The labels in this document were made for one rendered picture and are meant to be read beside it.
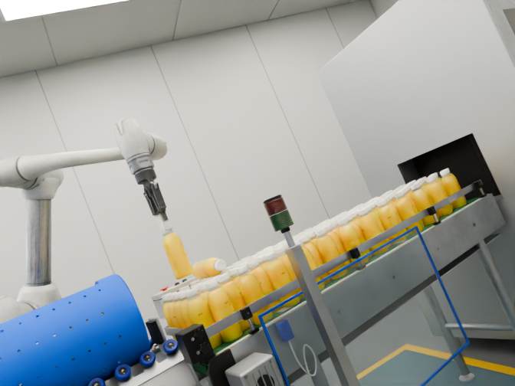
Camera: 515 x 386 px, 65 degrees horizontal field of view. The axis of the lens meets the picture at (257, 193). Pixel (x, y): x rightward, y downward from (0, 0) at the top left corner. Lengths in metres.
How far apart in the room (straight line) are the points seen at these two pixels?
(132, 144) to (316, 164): 3.38
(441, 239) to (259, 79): 3.36
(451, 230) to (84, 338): 1.51
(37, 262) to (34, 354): 0.82
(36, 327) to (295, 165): 3.69
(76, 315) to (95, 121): 3.24
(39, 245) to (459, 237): 1.84
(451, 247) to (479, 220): 0.27
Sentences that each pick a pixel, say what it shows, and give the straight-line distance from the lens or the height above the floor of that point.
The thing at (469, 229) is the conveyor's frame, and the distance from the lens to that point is 2.10.
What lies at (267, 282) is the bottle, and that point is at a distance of 1.43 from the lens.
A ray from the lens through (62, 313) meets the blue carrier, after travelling 1.29.
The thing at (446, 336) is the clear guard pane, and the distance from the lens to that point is 1.80.
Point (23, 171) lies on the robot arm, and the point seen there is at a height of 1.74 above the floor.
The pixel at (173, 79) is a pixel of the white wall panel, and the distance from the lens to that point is 4.59.
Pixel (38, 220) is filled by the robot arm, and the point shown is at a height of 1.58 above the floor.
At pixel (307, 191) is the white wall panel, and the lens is 4.59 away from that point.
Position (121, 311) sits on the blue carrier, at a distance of 1.28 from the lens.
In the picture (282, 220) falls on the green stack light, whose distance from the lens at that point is 1.21.
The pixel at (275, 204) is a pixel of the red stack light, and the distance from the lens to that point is 1.21.
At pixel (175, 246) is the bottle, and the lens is 1.50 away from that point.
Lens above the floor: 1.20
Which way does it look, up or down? 4 degrees up
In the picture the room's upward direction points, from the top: 23 degrees counter-clockwise
